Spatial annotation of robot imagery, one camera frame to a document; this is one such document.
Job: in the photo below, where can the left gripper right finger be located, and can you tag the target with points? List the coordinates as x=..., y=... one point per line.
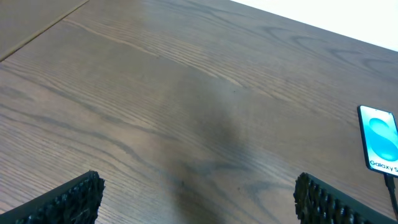
x=317, y=202

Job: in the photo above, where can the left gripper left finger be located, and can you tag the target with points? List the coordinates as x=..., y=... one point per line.
x=75, y=202

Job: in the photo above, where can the blue Galaxy smartphone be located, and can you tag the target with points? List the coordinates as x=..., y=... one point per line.
x=379, y=139

